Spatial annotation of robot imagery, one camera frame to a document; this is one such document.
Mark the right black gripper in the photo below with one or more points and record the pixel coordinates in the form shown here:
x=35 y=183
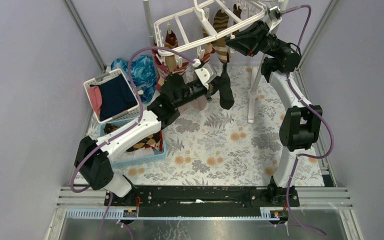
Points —
x=245 y=42

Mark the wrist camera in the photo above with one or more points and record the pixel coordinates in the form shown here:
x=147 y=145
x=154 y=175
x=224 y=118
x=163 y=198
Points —
x=274 y=18
x=206 y=73

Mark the white laundry basket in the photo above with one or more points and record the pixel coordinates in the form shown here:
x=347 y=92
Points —
x=130 y=113

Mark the dark navy cloth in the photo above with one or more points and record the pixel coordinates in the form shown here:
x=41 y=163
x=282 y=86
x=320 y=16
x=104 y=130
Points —
x=111 y=98

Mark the brown patterned hanging sock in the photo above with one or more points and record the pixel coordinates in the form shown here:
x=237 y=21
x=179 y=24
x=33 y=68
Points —
x=237 y=10

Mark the pile of socks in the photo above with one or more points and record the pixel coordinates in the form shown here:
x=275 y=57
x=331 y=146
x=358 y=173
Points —
x=147 y=142

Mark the blue laundry basket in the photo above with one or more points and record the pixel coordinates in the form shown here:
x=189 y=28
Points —
x=123 y=159

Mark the black sock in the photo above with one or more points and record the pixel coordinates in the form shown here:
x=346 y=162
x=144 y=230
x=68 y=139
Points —
x=222 y=85

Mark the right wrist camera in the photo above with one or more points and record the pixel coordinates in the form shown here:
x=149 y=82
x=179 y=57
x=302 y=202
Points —
x=274 y=18

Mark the white sock hanger frame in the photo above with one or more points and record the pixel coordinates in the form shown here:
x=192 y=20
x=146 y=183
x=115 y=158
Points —
x=200 y=14

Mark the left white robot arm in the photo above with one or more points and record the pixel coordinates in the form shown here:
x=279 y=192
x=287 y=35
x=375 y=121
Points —
x=93 y=157

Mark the pink cloth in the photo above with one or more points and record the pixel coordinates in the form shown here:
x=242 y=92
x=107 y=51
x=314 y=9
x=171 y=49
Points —
x=95 y=98

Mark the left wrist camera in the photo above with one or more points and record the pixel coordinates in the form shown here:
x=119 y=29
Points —
x=206 y=73

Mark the blue patterned cloth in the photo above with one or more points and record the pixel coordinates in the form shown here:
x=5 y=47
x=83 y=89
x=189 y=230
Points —
x=144 y=78

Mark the silver drying rack stand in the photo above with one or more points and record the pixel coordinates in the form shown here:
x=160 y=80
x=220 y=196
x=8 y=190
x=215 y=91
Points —
x=282 y=4

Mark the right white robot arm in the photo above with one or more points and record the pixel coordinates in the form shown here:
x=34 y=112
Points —
x=300 y=127

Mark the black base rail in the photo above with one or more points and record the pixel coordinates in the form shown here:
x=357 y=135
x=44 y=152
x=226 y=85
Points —
x=205 y=201

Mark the red striped sock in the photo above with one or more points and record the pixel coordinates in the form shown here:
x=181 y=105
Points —
x=162 y=69

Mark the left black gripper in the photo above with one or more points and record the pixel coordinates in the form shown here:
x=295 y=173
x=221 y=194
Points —
x=212 y=87

